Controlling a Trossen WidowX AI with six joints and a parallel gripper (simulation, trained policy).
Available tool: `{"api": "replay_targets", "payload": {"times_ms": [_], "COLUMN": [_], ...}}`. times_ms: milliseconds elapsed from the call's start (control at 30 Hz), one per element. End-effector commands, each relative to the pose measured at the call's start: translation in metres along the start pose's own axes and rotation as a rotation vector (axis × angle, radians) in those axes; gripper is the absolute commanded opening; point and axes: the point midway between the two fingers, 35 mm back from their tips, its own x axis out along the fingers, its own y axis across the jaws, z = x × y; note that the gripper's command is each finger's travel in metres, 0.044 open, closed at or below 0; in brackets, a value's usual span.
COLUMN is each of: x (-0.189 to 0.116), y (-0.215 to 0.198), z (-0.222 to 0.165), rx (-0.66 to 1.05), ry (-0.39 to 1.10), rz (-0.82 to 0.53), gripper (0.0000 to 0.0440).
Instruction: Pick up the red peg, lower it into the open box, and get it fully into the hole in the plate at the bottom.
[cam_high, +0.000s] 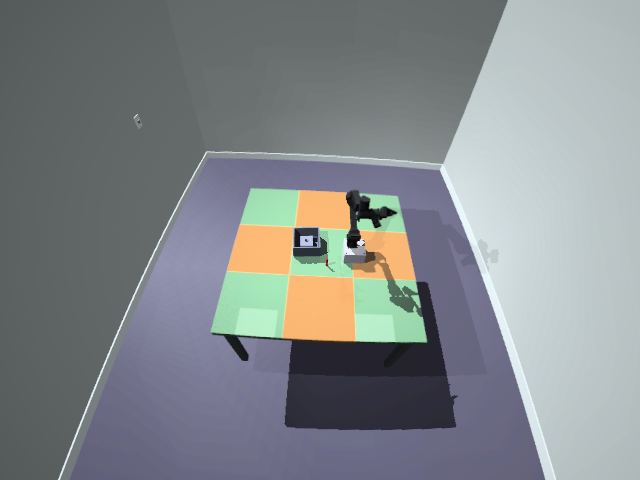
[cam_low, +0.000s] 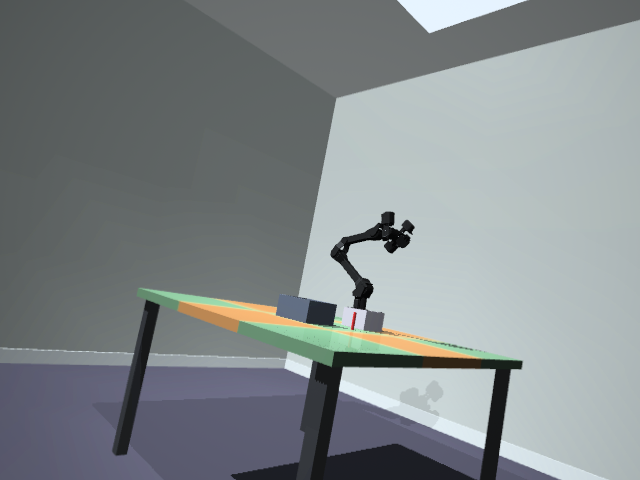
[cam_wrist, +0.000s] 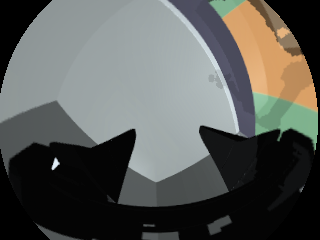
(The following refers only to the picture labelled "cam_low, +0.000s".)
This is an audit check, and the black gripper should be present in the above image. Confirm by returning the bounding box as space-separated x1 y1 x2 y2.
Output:
384 220 415 254

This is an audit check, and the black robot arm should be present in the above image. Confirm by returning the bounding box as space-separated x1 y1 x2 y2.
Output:
330 211 411 310

